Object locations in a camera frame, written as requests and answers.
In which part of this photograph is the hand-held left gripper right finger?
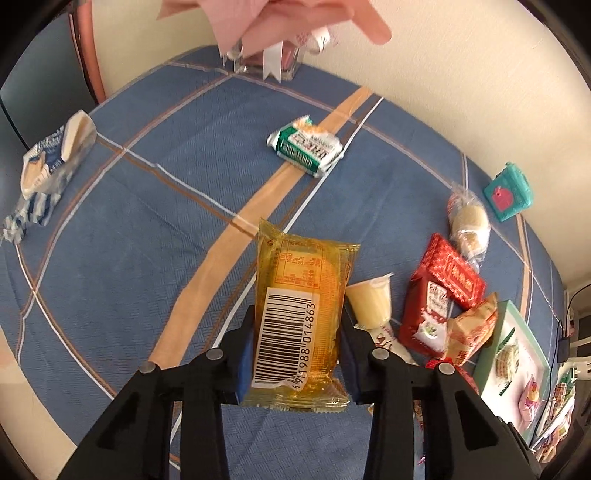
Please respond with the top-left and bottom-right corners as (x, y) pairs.
(339, 307), (543, 480)

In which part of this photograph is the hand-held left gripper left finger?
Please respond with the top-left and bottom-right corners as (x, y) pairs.
(58, 305), (257, 480)

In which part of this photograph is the white packet with red print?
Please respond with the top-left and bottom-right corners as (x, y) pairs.
(353, 320), (419, 367)

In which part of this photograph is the yellow jelly cup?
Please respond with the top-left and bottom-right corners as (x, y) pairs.
(344, 273), (395, 329)

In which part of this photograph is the yellow clear snack packet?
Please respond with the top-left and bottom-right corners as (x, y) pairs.
(240, 218), (362, 414)

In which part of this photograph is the orange tan snack packet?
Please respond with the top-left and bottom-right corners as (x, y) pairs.
(443, 292), (500, 367)

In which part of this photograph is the green-rimmed white cardboard box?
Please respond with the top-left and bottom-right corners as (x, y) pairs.
(471, 300), (552, 444)

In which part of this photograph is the dark red milk biscuit packet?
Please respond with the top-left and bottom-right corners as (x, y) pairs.
(398, 270), (455, 358)

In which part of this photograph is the shiny red packet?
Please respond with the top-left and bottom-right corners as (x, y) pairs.
(425, 357), (481, 393)

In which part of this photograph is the red patterned flat packet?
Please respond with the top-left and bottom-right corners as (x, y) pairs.
(418, 233), (488, 310)

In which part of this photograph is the green-edged clear cracker packet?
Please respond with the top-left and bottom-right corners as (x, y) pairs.
(492, 328), (522, 398)

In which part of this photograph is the pink snack packet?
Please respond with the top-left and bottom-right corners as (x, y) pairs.
(519, 374), (541, 423)

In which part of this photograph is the clear packet with white pastry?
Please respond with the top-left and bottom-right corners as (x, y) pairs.
(445, 185), (491, 273)

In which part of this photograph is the small green white biscuit packet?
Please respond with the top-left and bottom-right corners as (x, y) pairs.
(267, 115), (346, 178)

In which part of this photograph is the white plastic rack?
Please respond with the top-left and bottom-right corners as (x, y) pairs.
(531, 335), (591, 467)

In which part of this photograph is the teal toy box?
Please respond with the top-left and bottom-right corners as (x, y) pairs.
(482, 161), (536, 223)

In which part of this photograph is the blue white striped snack packet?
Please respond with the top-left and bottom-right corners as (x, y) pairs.
(0, 110), (98, 245)

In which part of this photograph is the clear pink bouquet box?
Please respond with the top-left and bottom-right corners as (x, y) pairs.
(233, 39), (305, 83)

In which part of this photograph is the pink paper flower bouquet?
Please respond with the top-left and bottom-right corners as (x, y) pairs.
(157, 0), (393, 81)

